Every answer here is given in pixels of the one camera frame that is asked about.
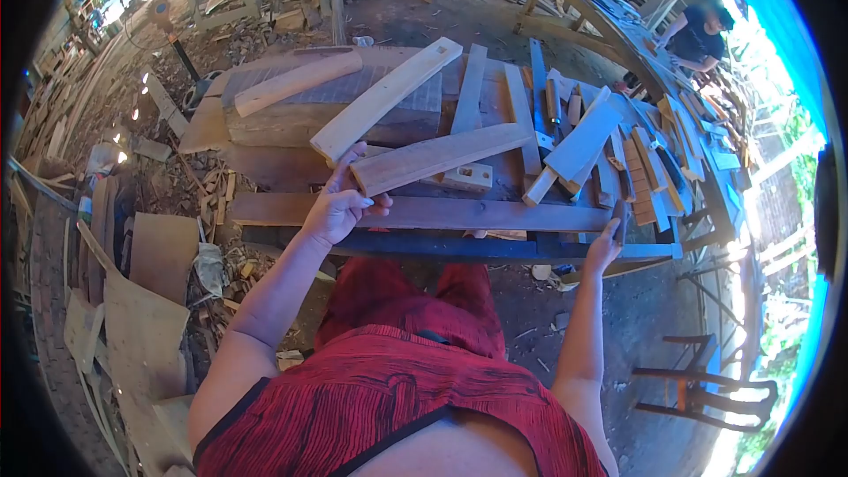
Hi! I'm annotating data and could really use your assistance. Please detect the person's left hand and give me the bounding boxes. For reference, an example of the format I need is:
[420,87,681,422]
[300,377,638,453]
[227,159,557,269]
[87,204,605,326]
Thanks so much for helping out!
[301,142,393,249]

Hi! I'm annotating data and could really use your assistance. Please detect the person's right hand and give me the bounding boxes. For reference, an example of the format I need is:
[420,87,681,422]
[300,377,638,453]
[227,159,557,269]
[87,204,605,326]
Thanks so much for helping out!
[586,215,629,276]

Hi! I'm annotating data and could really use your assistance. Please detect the person's right fingers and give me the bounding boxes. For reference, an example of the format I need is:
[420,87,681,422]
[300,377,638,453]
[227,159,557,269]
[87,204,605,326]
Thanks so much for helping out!
[600,215,629,247]

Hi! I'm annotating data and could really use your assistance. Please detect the person's left thumb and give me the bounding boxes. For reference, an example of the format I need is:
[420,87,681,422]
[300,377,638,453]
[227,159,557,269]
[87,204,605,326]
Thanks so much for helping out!
[339,142,369,178]

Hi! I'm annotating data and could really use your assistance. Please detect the person's left fingers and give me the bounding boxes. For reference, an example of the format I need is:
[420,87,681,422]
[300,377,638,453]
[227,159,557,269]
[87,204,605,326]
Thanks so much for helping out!
[358,193,393,217]

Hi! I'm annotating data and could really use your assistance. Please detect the small dark piece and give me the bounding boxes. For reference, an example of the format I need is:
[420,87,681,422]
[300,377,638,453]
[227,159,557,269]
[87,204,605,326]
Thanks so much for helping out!
[612,201,632,245]

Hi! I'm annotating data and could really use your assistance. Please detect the reddish wood plank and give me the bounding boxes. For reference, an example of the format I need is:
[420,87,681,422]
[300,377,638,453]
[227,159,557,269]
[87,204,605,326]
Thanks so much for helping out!
[350,122,535,197]

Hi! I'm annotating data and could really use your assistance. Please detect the long pale plank with mortise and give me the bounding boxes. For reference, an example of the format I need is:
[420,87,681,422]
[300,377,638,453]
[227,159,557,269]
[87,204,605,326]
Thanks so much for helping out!
[309,37,464,164]

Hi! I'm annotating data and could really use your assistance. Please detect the pile of wood offcuts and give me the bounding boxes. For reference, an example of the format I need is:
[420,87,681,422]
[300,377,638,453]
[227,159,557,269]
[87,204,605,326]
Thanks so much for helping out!
[593,76,755,227]

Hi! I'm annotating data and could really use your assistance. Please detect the large grey wood block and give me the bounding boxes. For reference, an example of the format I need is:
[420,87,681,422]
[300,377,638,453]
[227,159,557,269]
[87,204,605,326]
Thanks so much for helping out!
[221,46,443,148]

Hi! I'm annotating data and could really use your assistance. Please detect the long brown board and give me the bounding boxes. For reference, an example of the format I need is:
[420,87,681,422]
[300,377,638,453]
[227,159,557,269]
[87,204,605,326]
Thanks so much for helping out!
[229,192,614,233]

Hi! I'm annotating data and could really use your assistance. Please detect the pale board with tenon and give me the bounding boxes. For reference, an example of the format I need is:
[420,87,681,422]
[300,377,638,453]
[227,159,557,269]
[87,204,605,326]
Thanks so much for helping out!
[522,101,624,208]

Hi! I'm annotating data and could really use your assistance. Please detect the small wood block with holes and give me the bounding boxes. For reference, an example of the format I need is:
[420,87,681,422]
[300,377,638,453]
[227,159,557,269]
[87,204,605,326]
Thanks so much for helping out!
[424,162,494,193]

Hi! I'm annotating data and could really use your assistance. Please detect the pale curved wood piece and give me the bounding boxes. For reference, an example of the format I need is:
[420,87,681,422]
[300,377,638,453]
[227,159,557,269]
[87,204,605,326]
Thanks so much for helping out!
[234,49,364,119]

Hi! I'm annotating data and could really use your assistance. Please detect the blue wooden workbench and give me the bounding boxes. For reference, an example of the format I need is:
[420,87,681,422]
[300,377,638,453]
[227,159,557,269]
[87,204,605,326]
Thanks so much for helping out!
[178,45,685,265]

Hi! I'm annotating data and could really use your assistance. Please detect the person's legs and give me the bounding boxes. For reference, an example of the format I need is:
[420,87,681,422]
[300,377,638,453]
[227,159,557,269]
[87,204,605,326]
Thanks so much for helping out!
[314,257,507,359]

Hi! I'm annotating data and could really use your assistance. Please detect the narrow grey plank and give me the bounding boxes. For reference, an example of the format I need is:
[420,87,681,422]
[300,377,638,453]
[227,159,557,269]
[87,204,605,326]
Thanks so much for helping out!
[450,44,489,137]

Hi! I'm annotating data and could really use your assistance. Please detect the heap of wood scraps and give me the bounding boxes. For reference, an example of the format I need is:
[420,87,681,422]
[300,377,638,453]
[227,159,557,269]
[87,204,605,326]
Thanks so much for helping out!
[136,142,269,322]

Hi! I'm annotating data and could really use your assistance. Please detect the narrow pale brown plank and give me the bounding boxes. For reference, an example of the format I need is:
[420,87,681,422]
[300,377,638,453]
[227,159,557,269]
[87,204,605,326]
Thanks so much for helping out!
[503,63,543,177]

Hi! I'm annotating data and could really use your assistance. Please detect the grey metal blade tool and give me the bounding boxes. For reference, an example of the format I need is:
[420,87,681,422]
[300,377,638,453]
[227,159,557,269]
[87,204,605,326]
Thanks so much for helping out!
[529,38,556,155]

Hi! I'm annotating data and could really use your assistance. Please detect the grey crumpled sack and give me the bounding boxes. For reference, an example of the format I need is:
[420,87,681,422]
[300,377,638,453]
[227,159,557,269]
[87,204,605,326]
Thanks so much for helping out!
[194,242,227,298]

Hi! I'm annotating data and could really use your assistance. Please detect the dark wooden stool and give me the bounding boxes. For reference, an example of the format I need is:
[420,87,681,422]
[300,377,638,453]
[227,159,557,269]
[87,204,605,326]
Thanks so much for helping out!
[631,334,780,433]

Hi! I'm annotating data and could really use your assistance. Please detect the person's body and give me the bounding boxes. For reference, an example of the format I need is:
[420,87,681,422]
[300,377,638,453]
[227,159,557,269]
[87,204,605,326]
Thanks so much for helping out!
[187,325,620,477]

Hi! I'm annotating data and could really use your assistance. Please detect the brown plywood sheet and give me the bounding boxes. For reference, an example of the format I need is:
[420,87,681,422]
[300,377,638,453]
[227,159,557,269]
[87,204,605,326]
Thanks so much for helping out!
[128,211,200,306]

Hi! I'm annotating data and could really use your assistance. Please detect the black stand with round head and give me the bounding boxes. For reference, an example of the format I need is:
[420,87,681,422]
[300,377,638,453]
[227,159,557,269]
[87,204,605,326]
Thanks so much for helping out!
[146,0,204,84]

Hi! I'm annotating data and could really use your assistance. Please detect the pale plywood sheet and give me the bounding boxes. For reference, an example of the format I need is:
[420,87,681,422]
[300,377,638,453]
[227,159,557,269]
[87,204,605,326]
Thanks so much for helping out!
[64,268,194,477]

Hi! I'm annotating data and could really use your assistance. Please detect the pile of long planks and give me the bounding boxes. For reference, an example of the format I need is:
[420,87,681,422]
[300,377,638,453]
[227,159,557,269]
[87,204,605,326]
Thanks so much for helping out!
[13,30,136,170]

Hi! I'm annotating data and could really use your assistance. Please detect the chisel with wooden handle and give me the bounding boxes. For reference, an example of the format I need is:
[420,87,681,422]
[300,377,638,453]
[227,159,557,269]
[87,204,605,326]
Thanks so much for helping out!
[546,78,563,128]

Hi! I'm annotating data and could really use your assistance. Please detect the curved wooden frame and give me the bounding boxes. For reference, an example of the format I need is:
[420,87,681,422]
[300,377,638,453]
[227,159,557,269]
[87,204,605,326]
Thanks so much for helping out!
[514,0,666,97]

